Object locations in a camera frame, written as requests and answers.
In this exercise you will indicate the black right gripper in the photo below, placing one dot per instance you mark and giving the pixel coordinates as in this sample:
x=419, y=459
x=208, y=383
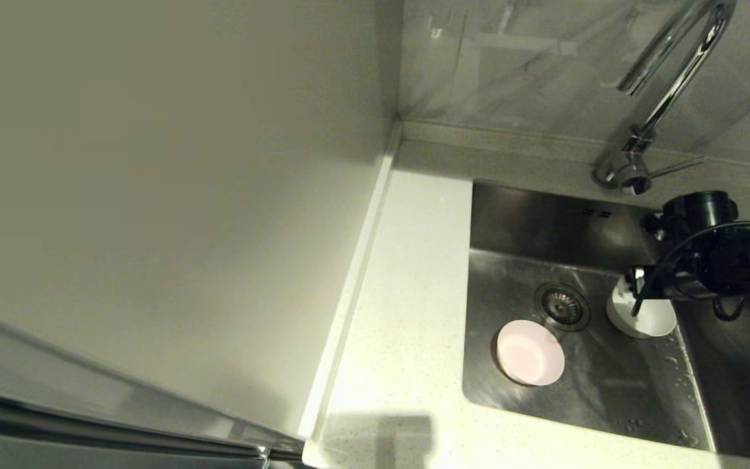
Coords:
x=671, y=280

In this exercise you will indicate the white ceramic bowl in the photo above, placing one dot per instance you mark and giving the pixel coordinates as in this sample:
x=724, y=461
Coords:
x=655, y=319

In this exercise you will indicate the pink ceramic bowl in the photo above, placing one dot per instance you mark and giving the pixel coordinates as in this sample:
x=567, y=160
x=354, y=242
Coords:
x=530, y=353

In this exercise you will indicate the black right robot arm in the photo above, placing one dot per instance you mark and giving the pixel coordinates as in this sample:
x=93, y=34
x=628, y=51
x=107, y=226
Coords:
x=707, y=212

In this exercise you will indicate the stainless steel sink basin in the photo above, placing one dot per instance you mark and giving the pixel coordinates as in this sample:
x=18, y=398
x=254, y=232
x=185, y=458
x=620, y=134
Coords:
x=609, y=404

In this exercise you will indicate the round metal drain strainer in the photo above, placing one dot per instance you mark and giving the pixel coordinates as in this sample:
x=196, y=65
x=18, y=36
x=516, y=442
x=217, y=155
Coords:
x=562, y=306

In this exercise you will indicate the chrome gooseneck faucet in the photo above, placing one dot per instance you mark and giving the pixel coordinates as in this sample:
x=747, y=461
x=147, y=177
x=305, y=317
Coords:
x=681, y=78

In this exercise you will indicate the white counter edge strip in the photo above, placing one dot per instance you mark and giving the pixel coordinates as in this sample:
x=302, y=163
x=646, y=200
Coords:
x=349, y=293

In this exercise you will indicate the white cabinet side panel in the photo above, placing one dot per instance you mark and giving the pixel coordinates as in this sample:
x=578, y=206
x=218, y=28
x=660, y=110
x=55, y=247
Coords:
x=153, y=195

